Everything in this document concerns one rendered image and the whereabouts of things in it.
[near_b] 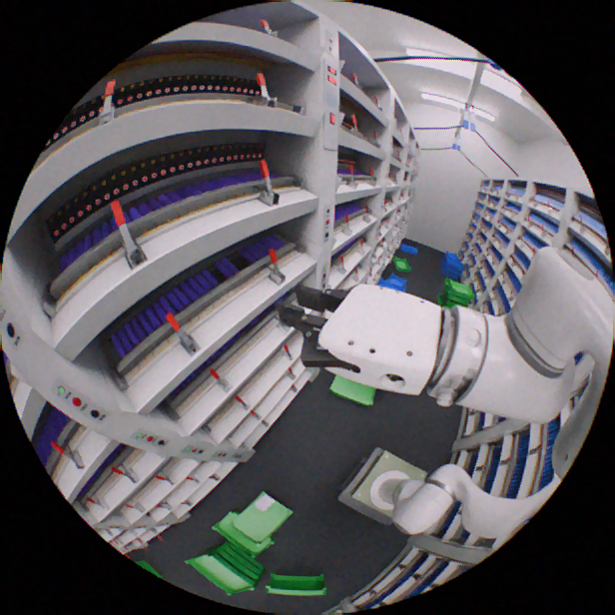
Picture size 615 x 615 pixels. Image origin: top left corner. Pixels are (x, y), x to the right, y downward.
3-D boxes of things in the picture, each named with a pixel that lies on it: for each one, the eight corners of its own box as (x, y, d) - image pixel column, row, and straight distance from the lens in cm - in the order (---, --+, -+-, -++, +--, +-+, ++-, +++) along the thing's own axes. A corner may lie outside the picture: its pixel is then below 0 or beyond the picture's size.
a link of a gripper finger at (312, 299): (341, 319, 21) (298, 306, 25) (352, 305, 24) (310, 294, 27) (339, 298, 19) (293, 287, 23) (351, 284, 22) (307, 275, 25)
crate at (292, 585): (323, 580, 158) (323, 573, 153) (325, 594, 143) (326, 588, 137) (272, 578, 159) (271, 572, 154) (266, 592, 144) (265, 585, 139)
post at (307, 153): (318, 372, 136) (336, 24, 82) (311, 382, 133) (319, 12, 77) (297, 359, 141) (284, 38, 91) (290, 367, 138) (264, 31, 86)
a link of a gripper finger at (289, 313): (313, 356, 18) (269, 334, 22) (329, 335, 20) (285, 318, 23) (308, 335, 16) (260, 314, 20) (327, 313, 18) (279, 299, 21)
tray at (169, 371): (312, 271, 60) (322, 249, 55) (147, 414, 46) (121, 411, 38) (271, 240, 68) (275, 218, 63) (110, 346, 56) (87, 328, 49)
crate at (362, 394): (375, 382, 141) (379, 378, 134) (368, 407, 133) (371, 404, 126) (338, 368, 139) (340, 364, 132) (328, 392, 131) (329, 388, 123)
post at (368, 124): (357, 316, 175) (393, 90, 138) (353, 322, 169) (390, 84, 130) (339, 307, 180) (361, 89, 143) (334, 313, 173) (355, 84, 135)
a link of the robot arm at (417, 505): (428, 491, 84) (470, 491, 64) (389, 526, 81) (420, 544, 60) (410, 472, 79) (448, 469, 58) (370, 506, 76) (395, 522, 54)
